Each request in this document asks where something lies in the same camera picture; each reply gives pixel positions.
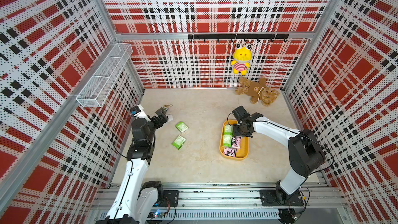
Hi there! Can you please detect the pink tissue pack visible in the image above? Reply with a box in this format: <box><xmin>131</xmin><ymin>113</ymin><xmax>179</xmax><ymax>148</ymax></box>
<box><xmin>231</xmin><ymin>136</ymin><xmax>242</xmax><ymax>149</ymax></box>
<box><xmin>223</xmin><ymin>147</ymin><xmax>237</xmax><ymax>158</ymax></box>

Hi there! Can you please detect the green tissue pack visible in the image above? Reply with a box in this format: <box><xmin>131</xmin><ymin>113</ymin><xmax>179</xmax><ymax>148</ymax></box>
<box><xmin>172</xmin><ymin>135</ymin><xmax>186</xmax><ymax>150</ymax></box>
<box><xmin>175</xmin><ymin>121</ymin><xmax>189</xmax><ymax>133</ymax></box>
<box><xmin>221</xmin><ymin>135</ymin><xmax>232</xmax><ymax>148</ymax></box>
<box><xmin>223</xmin><ymin>124</ymin><xmax>233</xmax><ymax>136</ymax></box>

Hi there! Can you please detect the yellow storage tray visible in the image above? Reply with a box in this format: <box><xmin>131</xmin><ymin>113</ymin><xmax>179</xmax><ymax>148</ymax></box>
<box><xmin>219</xmin><ymin>127</ymin><xmax>250</xmax><ymax>161</ymax></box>

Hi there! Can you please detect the pink tissue pack bottom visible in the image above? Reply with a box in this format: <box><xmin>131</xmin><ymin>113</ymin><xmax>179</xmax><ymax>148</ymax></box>
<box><xmin>223</xmin><ymin>147</ymin><xmax>237</xmax><ymax>158</ymax></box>

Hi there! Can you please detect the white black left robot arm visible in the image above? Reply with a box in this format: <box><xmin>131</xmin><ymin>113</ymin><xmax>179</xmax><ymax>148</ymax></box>
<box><xmin>96</xmin><ymin>105</ymin><xmax>169</xmax><ymax>224</ymax></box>

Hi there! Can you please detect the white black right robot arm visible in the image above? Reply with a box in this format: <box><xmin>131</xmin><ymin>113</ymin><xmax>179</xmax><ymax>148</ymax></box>
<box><xmin>232</xmin><ymin>106</ymin><xmax>325</xmax><ymax>206</ymax></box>

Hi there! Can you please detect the brown teddy bear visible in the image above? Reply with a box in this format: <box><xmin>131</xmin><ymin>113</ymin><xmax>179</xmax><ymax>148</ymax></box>
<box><xmin>235</xmin><ymin>77</ymin><xmax>279</xmax><ymax>106</ymax></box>

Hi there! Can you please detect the yellow frog plush toy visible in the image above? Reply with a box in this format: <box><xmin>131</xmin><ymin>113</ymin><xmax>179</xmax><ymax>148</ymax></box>
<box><xmin>231</xmin><ymin>44</ymin><xmax>252</xmax><ymax>76</ymax></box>

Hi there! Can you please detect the fox figure keychain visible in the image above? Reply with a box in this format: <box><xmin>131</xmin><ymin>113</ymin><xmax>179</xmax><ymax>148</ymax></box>
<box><xmin>163</xmin><ymin>104</ymin><xmax>173</xmax><ymax>112</ymax></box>

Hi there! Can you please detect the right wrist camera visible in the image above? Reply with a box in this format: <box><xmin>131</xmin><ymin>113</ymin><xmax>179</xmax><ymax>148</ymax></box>
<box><xmin>232</xmin><ymin>106</ymin><xmax>250</xmax><ymax>123</ymax></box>

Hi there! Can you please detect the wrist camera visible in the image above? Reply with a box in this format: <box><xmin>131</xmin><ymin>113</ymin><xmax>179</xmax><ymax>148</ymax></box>
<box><xmin>130</xmin><ymin>104</ymin><xmax>151</xmax><ymax>122</ymax></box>
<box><xmin>232</xmin><ymin>106</ymin><xmax>250</xmax><ymax>123</ymax></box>

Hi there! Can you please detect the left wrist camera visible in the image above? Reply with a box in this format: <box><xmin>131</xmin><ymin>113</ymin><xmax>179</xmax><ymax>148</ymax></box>
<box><xmin>130</xmin><ymin>104</ymin><xmax>151</xmax><ymax>122</ymax></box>

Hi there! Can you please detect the white wire mesh basket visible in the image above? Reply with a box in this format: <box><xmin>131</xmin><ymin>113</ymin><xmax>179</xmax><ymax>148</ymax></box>
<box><xmin>77</xmin><ymin>43</ymin><xmax>132</xmax><ymax>107</ymax></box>

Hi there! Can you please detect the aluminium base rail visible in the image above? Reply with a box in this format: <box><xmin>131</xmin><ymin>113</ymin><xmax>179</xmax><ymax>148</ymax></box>
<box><xmin>93</xmin><ymin>181</ymin><xmax>349</xmax><ymax>222</ymax></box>

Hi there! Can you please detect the black hook rail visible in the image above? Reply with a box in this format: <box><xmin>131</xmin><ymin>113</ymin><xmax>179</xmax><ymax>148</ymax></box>
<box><xmin>188</xmin><ymin>33</ymin><xmax>289</xmax><ymax>41</ymax></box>

